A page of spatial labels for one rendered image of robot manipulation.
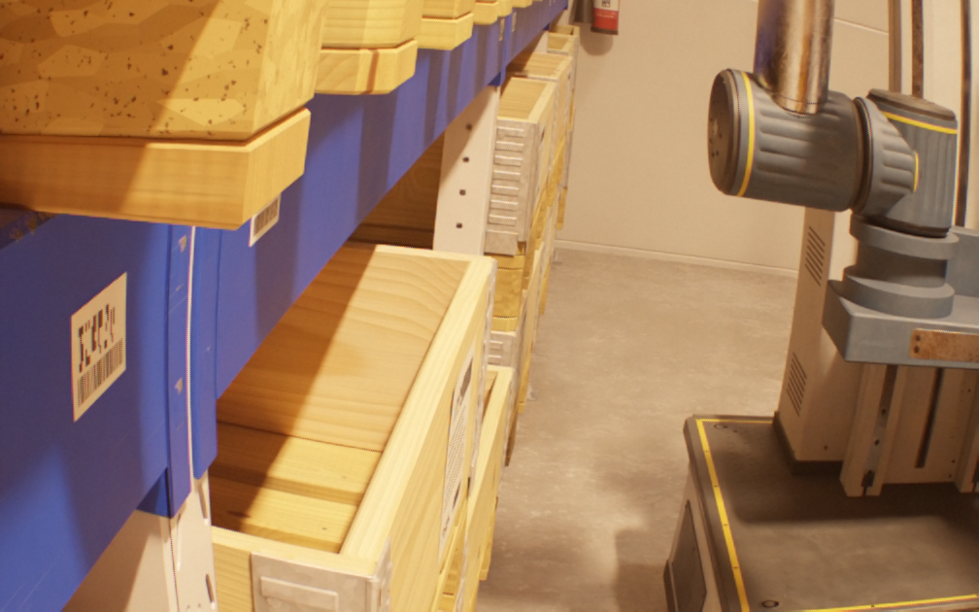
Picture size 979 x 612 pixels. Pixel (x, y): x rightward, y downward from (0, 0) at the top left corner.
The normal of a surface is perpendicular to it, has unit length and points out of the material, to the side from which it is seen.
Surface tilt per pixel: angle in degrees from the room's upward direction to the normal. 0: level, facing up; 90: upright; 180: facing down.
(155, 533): 90
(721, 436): 0
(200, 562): 90
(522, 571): 0
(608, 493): 0
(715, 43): 90
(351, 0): 90
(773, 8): 99
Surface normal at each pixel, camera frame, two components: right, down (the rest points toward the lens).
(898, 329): -0.03, 0.21
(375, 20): 0.66, 0.22
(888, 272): -0.59, 0.11
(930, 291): 0.23, -0.81
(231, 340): 0.99, 0.11
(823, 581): 0.10, -0.97
